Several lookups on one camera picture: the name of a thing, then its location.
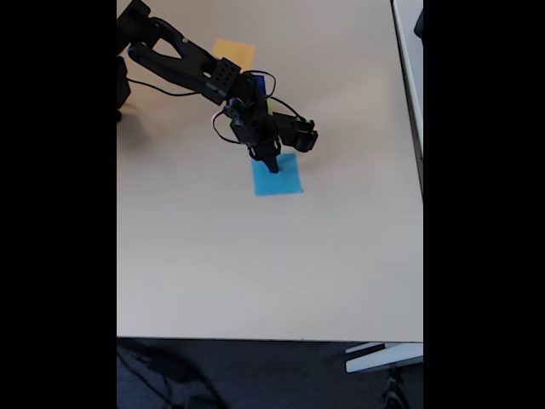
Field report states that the blue paper square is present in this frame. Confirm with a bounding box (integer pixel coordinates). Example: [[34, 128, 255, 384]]
[[250, 152, 304, 197]]

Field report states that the pale orange paper square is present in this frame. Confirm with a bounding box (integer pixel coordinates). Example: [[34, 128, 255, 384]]
[[211, 38, 257, 69]]

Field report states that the white table foot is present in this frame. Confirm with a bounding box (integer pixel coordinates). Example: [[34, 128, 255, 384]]
[[344, 342, 424, 375]]

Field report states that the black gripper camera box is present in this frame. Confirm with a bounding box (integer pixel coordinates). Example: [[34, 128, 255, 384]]
[[272, 111, 319, 153]]

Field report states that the black floor cable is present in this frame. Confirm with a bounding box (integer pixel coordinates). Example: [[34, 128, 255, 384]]
[[117, 340, 225, 409]]

